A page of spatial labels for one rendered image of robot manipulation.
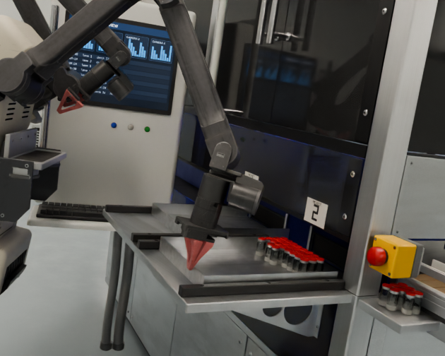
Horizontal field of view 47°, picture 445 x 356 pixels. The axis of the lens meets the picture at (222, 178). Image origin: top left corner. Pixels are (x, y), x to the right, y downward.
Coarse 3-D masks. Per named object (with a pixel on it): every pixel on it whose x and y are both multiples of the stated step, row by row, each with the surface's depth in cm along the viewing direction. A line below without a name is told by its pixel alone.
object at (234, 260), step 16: (160, 240) 126; (176, 240) 128; (224, 240) 134; (240, 240) 136; (256, 240) 138; (176, 256) 117; (208, 256) 126; (224, 256) 128; (240, 256) 130; (256, 256) 132; (192, 272) 108; (208, 272) 116; (224, 272) 117; (240, 272) 119; (256, 272) 120; (272, 272) 122; (288, 272) 124; (304, 272) 115; (320, 272) 117; (336, 272) 119
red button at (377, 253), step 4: (372, 248) 106; (376, 248) 105; (380, 248) 106; (368, 252) 107; (372, 252) 105; (376, 252) 105; (380, 252) 104; (384, 252) 105; (368, 256) 106; (372, 256) 105; (376, 256) 104; (380, 256) 104; (384, 256) 105; (368, 260) 107; (372, 260) 105; (376, 260) 104; (380, 260) 104; (384, 260) 105; (372, 264) 106; (376, 264) 105; (380, 264) 105
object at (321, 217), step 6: (312, 204) 130; (318, 204) 128; (324, 204) 126; (306, 210) 132; (312, 210) 130; (324, 210) 126; (306, 216) 132; (318, 216) 128; (324, 216) 125; (312, 222) 130; (318, 222) 128; (324, 222) 125
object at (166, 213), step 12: (156, 204) 160; (168, 204) 162; (180, 204) 164; (192, 204) 166; (156, 216) 156; (168, 216) 147; (180, 216) 162; (228, 216) 171; (240, 216) 174; (168, 228) 147; (180, 228) 139; (228, 228) 143; (240, 228) 145; (252, 228) 147; (264, 228) 149; (276, 228) 151
